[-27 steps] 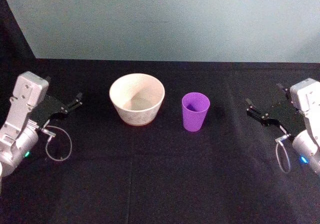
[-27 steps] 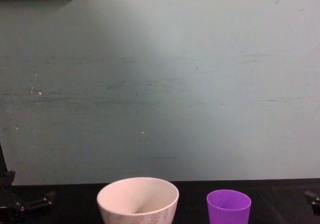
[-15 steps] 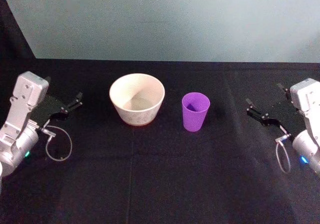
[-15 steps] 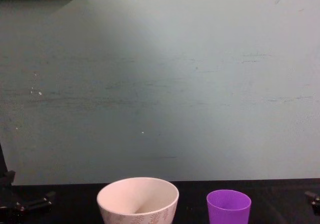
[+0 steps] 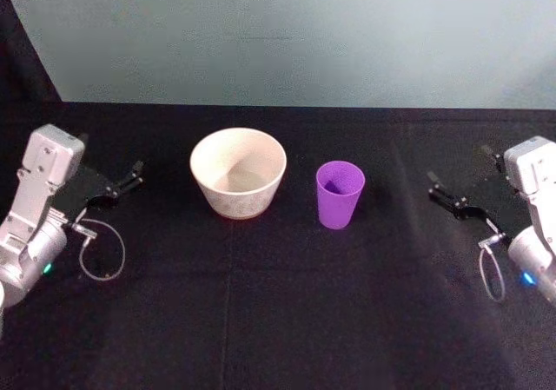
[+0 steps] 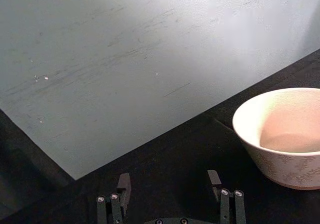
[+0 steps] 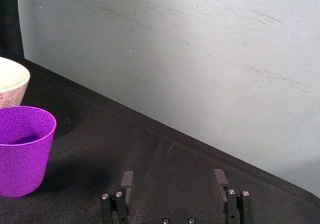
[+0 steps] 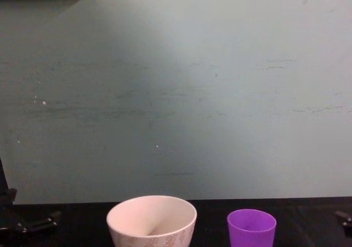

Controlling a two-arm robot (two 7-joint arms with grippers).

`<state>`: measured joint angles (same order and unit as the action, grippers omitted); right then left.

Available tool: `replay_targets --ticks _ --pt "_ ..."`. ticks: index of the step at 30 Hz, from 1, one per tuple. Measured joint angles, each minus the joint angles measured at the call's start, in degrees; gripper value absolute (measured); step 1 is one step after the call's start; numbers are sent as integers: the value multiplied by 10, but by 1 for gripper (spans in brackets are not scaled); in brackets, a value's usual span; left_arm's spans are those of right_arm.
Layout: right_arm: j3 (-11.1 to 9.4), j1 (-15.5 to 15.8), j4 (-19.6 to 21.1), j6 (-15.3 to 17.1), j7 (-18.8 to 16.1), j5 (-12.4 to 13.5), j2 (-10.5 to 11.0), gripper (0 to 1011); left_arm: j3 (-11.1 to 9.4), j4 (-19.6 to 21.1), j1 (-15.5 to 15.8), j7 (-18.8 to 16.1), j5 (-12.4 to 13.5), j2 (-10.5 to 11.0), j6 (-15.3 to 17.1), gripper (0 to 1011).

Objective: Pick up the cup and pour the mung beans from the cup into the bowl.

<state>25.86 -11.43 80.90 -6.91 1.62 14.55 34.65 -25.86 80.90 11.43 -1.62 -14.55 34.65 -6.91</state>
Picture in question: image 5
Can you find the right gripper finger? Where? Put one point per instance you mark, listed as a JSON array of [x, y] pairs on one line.
[[444, 192], [493, 156]]

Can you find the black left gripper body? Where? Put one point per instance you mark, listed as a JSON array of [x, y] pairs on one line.
[[89, 186]]

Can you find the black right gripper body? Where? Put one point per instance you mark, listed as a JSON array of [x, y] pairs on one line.
[[495, 203]]

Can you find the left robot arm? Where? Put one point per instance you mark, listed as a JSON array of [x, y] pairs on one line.
[[32, 216]]

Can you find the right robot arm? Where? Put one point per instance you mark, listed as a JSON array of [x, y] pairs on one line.
[[536, 216]]

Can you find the black side panel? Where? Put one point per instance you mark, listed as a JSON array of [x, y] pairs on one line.
[[19, 51]]

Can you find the cream patterned bowl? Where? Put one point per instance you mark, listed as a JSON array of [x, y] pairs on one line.
[[238, 177]]

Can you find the purple plastic cup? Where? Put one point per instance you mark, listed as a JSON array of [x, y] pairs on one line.
[[334, 207]]

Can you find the black table cloth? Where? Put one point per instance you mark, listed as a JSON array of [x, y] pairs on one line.
[[278, 312]]

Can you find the plain pale wall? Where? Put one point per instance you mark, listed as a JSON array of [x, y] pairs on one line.
[[278, 38]]

